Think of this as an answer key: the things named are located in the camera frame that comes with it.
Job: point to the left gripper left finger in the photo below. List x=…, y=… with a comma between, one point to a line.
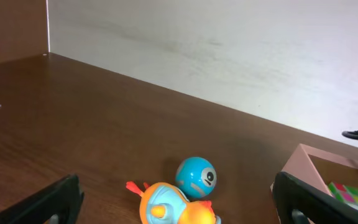
x=60, y=202

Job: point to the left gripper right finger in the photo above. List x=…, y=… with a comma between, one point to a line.
x=298, y=202

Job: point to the Rubik's cube one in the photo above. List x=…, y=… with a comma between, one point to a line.
x=345, y=194

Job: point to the white cardboard box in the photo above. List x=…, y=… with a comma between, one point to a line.
x=318, y=168

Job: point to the blue ball toy with eye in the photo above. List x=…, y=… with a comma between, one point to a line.
x=196, y=177

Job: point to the orange blue duck toy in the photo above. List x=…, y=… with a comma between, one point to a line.
x=163, y=203

